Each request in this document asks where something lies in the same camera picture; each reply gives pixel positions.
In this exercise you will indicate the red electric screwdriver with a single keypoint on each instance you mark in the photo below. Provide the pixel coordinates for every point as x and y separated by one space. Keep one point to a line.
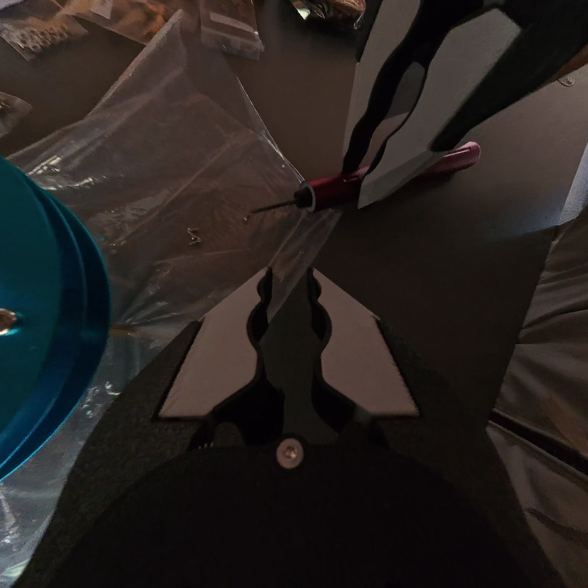
330 186

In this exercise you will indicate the large clear plastic bag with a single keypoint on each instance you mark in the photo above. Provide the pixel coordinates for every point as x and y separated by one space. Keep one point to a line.
183 151

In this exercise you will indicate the dark grey desk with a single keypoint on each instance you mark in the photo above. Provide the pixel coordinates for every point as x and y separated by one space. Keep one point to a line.
436 257

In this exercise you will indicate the person's beige jacket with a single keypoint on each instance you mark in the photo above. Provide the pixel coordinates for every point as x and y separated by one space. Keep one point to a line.
551 321

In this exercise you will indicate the pile of small zip bags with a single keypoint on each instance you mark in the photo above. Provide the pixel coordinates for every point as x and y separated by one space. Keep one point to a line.
232 27

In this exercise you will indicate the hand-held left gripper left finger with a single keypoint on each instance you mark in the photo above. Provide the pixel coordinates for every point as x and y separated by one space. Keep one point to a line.
206 367

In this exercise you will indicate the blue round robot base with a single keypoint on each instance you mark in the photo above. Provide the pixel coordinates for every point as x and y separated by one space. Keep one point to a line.
41 298

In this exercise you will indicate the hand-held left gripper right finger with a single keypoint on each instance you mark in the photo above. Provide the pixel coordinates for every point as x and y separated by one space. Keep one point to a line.
367 367

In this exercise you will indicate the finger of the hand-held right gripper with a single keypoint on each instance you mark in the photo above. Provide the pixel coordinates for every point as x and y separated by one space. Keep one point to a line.
468 46
367 69

